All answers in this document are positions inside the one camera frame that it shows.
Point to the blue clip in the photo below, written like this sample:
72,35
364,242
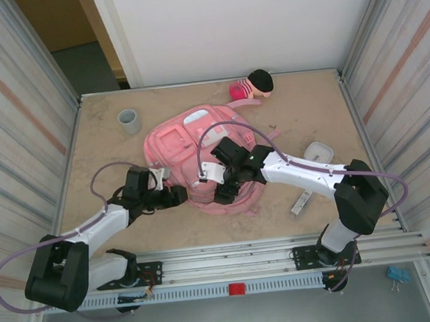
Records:
398,274

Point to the wooden door frame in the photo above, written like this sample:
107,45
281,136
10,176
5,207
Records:
102,35

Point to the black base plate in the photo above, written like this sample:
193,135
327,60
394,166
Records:
302,257
153,270

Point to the aluminium mounting rail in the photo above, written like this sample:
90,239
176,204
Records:
227,259

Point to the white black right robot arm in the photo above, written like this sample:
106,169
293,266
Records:
298,168

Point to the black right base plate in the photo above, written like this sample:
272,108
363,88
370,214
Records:
302,257

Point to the pink backpack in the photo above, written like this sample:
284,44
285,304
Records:
172,149

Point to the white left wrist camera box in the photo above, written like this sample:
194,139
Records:
160,177

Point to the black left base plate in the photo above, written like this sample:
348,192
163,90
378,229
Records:
153,270

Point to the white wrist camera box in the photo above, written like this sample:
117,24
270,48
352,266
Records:
160,177
212,171

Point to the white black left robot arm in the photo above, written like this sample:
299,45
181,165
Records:
103,223

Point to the pink striped plush toy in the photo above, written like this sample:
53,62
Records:
253,86

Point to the red button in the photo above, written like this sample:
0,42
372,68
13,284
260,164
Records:
236,288

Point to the grey plastic cup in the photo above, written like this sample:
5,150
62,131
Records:
129,121

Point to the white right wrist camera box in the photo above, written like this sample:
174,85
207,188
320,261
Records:
212,171

